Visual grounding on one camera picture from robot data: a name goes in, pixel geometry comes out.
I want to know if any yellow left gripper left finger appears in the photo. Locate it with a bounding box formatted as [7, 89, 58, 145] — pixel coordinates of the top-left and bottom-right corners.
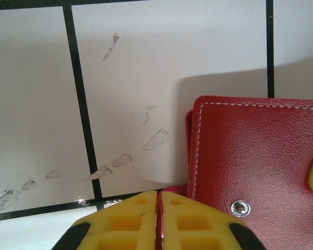
[51, 191, 158, 250]

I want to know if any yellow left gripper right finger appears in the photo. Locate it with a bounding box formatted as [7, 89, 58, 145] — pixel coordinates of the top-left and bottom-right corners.
[158, 191, 267, 250]

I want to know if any red leather card holder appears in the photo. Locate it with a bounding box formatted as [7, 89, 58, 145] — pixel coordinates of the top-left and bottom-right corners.
[155, 95, 313, 250]

